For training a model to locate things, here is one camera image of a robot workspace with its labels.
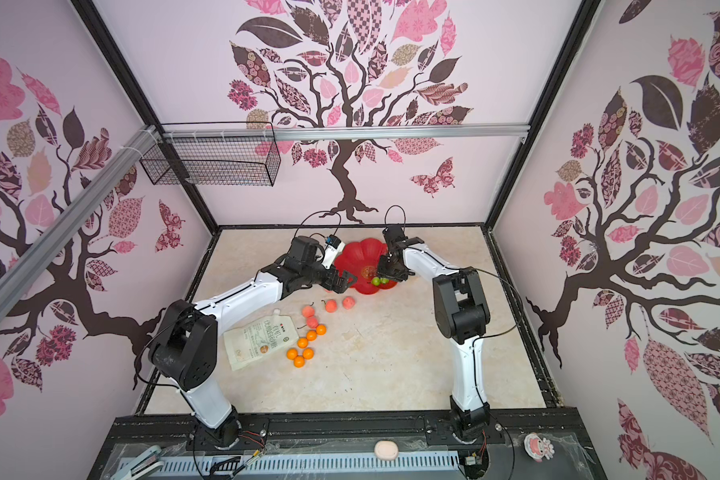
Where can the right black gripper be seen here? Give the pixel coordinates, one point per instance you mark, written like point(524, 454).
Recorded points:
point(382, 271)

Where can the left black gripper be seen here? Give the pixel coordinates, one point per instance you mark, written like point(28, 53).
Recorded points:
point(340, 286)

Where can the red flower-shaped fruit bowl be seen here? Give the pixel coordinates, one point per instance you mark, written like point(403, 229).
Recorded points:
point(361, 259)

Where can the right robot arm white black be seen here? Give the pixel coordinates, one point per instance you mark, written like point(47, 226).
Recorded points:
point(461, 314)

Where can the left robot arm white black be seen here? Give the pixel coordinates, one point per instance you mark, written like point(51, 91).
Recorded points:
point(185, 348)

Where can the white printed snack pouch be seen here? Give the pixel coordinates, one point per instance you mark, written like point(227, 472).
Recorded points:
point(262, 338)

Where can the round pink cartoon sticker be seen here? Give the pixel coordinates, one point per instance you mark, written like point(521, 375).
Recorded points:
point(538, 448)

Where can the white stapler tool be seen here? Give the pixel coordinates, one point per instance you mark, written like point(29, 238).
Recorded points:
point(143, 465)

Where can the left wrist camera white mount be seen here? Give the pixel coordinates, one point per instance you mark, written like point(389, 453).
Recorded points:
point(333, 248)

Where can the aluminium rail back wall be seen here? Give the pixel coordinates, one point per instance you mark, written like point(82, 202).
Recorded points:
point(348, 132)

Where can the aluminium rail wall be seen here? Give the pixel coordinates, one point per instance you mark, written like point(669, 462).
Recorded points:
point(348, 132)
point(18, 280)

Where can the black wire mesh basket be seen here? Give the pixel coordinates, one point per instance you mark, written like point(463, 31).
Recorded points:
point(237, 153)

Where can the white vented cable duct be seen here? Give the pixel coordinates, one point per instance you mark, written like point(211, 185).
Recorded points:
point(408, 465)

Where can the aluminium rail left wall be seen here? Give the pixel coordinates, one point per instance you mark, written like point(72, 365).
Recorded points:
point(18, 280)

